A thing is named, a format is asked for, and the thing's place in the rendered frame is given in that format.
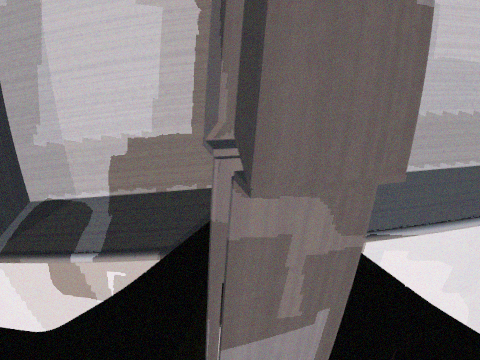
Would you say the grey rectangular tray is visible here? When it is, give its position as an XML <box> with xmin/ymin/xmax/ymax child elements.
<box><xmin>0</xmin><ymin>0</ymin><xmax>480</xmax><ymax>264</ymax></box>

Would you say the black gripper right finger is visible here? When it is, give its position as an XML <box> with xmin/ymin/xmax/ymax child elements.
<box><xmin>328</xmin><ymin>253</ymin><xmax>480</xmax><ymax>360</ymax></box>

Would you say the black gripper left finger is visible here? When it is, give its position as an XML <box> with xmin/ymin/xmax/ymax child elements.
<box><xmin>0</xmin><ymin>221</ymin><xmax>209</xmax><ymax>360</ymax></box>

